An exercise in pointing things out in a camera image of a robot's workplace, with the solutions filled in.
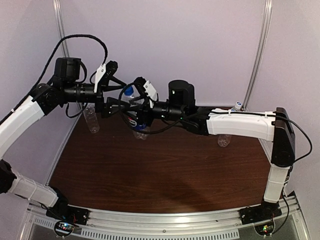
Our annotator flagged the clear bottle white cap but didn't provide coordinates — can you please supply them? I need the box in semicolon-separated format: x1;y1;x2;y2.
83;104;100;134

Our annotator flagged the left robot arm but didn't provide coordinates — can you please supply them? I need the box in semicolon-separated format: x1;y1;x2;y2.
0;58;125;207

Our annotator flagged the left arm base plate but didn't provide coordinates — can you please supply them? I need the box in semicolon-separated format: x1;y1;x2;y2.
41;205;90;239

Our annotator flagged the aluminium frame post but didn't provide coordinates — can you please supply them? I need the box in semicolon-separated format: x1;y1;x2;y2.
243;0;273;110
52;0;83;111

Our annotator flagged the right aluminium frame post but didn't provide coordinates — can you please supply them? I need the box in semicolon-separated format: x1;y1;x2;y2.
243;0;273;110

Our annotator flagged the Pepsi bottle blue label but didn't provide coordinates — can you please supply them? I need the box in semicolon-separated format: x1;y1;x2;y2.
124;85;151;141

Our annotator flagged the far right bottle white cap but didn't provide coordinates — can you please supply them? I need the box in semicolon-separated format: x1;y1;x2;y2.
231;101;243;112

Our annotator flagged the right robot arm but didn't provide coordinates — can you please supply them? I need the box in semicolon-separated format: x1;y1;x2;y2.
121;77;296;204

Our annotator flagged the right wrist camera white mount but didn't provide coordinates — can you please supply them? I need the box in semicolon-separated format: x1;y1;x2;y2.
133;77;159;102

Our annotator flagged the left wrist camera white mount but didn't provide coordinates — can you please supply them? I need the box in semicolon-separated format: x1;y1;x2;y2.
93;60;118;94

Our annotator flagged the left black cable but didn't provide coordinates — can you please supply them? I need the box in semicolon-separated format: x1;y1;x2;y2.
32;34;110;93

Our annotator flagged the black cable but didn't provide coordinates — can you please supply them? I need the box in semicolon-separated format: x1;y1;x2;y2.
32;34;110;93
118;86;313;166

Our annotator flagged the right black cable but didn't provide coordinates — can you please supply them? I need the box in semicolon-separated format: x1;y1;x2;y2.
118;86;313;166

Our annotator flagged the aluminium front rail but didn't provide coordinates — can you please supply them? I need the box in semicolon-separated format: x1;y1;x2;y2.
17;195;311;240

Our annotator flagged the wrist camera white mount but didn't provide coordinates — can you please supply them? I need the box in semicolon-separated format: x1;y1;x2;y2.
93;60;118;94
133;77;159;102

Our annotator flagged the left aluminium frame post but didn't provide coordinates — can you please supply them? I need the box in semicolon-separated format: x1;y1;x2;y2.
52;0;83;111

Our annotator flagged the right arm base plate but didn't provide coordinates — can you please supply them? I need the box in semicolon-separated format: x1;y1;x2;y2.
239;202;282;237

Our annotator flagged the blue label water bottle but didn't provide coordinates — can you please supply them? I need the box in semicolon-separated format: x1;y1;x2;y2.
217;134;232;148

